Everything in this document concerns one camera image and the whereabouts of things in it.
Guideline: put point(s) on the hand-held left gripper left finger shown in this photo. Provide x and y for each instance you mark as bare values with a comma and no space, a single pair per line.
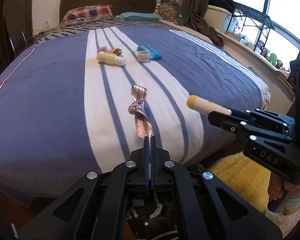
137,167

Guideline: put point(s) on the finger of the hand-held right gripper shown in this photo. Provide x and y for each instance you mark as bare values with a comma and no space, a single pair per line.
225,122
265,116

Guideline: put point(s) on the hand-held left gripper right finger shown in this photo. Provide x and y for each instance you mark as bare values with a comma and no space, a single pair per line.
162,167

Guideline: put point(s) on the cream tube yellow cap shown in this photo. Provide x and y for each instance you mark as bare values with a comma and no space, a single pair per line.
202,103

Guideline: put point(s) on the striped brown ribbon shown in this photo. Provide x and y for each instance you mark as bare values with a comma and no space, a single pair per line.
140,122

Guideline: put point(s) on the person's right forearm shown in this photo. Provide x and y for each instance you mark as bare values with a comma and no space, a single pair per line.
297,202

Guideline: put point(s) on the person's right hand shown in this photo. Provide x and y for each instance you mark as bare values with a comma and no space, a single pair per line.
273,188

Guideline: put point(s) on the yellow fluffy rug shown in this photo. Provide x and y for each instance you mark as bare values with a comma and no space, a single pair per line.
240,175

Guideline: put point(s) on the green frog toy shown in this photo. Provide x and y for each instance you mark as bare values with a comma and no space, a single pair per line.
273,58

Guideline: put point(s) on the small dark plush toy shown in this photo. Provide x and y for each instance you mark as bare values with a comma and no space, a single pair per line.
259,45

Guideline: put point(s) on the brown hanging cloth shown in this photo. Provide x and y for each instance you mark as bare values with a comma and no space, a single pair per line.
207,31

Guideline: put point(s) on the blue tissue packet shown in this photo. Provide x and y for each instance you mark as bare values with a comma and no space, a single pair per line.
153,53

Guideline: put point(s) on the black metal rack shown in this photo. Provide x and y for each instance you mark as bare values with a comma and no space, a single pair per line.
252,15

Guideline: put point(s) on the white storage box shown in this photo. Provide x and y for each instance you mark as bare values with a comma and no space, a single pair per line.
218,18

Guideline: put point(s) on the white tape roll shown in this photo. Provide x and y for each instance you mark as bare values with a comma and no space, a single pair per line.
143,57

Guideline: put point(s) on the yellow bottle white cap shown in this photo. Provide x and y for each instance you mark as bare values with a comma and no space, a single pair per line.
107,57

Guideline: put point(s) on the small pink item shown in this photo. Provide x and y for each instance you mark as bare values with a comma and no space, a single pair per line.
102,49

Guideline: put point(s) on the wood-slice patterned bag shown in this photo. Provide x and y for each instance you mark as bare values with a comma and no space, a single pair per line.
170,11

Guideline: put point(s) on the teal pillow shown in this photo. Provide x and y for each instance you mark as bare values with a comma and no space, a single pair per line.
137,16

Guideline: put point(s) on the grey zigzag bed sheet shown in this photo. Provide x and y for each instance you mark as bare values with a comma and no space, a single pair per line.
72,30

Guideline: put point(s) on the plaid pillow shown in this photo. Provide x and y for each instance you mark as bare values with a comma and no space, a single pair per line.
90,12

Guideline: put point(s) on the folding chair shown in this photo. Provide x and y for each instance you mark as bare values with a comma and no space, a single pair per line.
11,40

